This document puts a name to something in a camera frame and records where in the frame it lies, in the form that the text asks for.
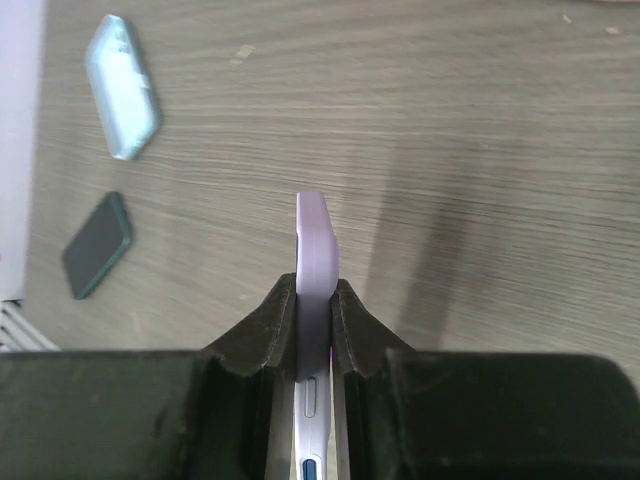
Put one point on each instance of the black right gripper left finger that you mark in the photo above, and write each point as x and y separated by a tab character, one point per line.
220	412

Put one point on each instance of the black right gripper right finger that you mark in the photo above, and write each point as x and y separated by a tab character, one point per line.
401	413

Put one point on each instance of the lilac phone case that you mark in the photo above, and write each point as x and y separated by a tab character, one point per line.
317	271

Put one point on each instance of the dark green smartphone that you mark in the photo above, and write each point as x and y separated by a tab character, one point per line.
101	242

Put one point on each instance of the light blue phone case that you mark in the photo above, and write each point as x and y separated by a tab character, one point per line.
122	87

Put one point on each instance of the blue smartphone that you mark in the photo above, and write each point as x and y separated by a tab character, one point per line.
310	469

